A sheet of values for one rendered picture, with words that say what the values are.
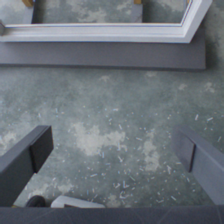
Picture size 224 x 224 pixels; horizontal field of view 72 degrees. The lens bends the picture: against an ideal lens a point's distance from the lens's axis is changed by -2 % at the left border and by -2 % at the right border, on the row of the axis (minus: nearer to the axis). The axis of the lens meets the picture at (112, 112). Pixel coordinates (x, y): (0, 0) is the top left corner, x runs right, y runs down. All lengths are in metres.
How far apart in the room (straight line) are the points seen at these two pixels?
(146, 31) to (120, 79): 0.29
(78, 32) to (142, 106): 0.57
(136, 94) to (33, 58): 0.67
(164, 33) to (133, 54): 0.20
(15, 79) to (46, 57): 0.26
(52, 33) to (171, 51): 0.69
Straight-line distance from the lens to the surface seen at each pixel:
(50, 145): 0.17
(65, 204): 0.90
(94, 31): 0.99
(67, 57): 1.02
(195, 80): 1.03
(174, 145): 0.17
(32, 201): 0.98
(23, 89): 1.15
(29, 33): 1.15
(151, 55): 0.96
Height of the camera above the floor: 0.90
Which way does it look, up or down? 81 degrees down
